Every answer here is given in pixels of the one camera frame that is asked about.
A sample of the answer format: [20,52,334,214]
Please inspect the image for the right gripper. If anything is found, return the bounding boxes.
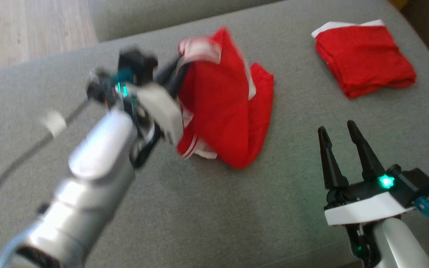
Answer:
[318,121,414,226]

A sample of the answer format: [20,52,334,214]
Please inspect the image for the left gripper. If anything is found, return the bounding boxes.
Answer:
[132,58,192,146]

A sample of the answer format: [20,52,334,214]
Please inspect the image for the red white mesh jersey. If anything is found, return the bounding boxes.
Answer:
[175,26,274,170]

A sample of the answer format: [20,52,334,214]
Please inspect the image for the red shorts with white stripe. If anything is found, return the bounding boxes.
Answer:
[311,19,417,100]

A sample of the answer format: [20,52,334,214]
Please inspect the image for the grey sofa chaise cushion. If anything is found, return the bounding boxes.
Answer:
[88,0,286,42]

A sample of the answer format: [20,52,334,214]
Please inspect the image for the grey sofa seat cushion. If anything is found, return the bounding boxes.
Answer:
[0,0,429,268]

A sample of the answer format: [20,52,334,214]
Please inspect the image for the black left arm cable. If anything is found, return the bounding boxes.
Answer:
[0,99,92,233]

